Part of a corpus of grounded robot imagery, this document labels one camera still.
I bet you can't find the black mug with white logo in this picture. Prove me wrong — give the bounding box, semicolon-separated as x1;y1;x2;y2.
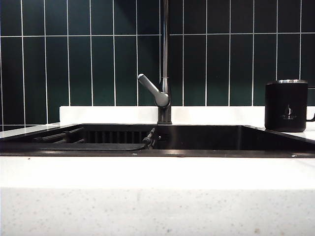
264;79;315;133

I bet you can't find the black sink basin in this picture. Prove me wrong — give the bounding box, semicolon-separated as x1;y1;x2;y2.
0;122;315;158

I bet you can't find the steel gooseneck faucet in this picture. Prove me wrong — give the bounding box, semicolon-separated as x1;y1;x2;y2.
157;0;172;125

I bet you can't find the black sink drying rack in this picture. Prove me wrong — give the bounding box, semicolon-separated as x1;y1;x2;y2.
0;127;157;151

